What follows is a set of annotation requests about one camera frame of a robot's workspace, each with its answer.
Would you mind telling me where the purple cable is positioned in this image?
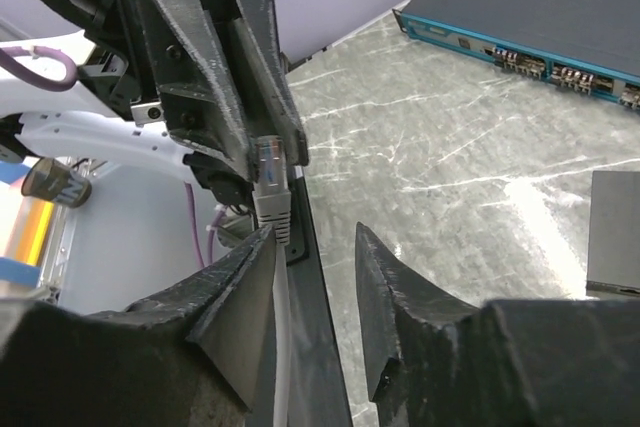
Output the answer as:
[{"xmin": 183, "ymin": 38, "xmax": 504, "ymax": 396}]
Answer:
[
  {"xmin": 0, "ymin": 45, "xmax": 79, "ymax": 93},
  {"xmin": 184, "ymin": 181, "xmax": 229, "ymax": 268}
]

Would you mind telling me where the small black flat box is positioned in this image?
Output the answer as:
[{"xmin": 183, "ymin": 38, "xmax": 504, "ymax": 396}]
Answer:
[{"xmin": 586, "ymin": 170, "xmax": 639, "ymax": 298}]

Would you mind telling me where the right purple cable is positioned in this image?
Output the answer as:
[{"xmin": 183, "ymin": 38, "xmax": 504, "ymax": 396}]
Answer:
[{"xmin": 184, "ymin": 181, "xmax": 229, "ymax": 268}]

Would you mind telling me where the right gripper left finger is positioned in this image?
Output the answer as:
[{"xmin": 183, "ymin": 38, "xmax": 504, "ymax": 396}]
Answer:
[{"xmin": 1, "ymin": 227, "xmax": 275, "ymax": 426}]

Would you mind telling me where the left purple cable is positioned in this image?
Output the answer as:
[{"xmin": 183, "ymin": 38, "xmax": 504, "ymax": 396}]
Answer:
[{"xmin": 0, "ymin": 45, "xmax": 79, "ymax": 93}]

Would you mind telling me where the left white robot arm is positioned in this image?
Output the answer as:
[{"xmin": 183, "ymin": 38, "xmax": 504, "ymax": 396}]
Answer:
[{"xmin": 1, "ymin": 0, "xmax": 309, "ymax": 205}]

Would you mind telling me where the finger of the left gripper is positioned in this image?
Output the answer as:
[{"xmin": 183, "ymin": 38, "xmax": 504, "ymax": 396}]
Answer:
[{"xmin": 234, "ymin": 0, "xmax": 309, "ymax": 166}]

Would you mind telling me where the grey ethernet cable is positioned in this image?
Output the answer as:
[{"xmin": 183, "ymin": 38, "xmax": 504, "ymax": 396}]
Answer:
[{"xmin": 252, "ymin": 134, "xmax": 294, "ymax": 427}]

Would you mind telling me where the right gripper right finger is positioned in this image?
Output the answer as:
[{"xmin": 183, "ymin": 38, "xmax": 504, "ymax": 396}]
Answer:
[{"xmin": 355, "ymin": 224, "xmax": 639, "ymax": 426}]

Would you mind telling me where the large black network switch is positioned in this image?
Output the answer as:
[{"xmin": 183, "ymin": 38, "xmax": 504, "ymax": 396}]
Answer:
[{"xmin": 394, "ymin": 0, "xmax": 639, "ymax": 110}]

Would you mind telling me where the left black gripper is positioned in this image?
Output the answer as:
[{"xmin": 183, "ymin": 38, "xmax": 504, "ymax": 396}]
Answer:
[{"xmin": 0, "ymin": 0, "xmax": 254, "ymax": 183}]

